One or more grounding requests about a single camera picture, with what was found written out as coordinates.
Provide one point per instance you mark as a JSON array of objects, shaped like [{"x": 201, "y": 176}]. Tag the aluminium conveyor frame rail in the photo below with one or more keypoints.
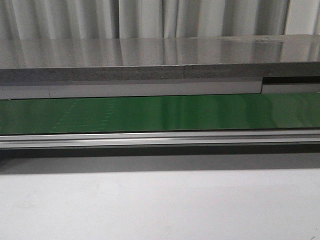
[{"x": 160, "y": 138}]

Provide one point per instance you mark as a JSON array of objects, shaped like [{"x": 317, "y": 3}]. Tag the white pleated curtain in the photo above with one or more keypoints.
[{"x": 123, "y": 19}]

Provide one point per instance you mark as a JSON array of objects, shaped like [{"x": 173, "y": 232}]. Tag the green conveyor belt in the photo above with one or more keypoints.
[{"x": 160, "y": 113}]

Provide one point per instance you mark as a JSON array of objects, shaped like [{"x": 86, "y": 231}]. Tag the grey stone counter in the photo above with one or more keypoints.
[{"x": 88, "y": 68}]

